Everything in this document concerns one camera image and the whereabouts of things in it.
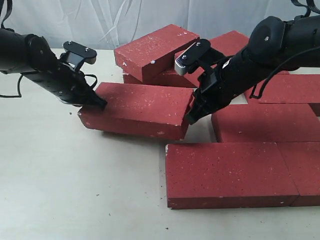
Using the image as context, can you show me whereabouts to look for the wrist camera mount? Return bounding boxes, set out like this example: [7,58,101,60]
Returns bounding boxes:
[174,38,211,76]
[59,40,97,72]

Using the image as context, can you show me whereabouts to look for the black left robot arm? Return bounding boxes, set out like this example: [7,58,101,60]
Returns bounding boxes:
[0,29,107,109]

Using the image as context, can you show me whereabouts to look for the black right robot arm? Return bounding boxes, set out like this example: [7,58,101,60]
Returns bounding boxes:
[175,16,320,125]

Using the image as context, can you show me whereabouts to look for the red brick middle row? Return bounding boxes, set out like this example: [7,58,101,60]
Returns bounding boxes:
[211,103,320,143]

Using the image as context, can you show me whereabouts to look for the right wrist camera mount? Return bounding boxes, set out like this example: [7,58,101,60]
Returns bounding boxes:
[174,38,211,76]

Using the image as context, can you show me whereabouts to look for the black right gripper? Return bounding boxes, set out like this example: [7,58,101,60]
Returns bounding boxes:
[184,67,234,125]

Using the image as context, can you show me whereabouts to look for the red brick right row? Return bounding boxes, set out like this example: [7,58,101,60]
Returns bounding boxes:
[244,74,320,116]

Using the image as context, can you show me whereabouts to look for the red brick top back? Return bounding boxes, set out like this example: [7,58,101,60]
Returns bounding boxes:
[114,24,200,82]

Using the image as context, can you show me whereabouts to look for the red brick bottom back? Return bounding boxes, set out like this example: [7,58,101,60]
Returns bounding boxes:
[122,68,199,88]

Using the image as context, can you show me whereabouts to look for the white fabric backdrop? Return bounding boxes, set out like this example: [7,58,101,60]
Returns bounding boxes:
[0,0,306,50]

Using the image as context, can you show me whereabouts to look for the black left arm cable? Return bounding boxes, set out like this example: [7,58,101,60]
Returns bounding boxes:
[0,72,25,99]

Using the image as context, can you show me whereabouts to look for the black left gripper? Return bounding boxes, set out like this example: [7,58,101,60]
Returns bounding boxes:
[22,56,108,111]

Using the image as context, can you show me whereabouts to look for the red brick row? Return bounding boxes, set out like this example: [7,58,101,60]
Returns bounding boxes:
[211,103,320,143]
[244,74,320,116]

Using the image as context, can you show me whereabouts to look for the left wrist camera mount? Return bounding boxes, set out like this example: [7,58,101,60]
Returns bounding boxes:
[59,40,97,72]

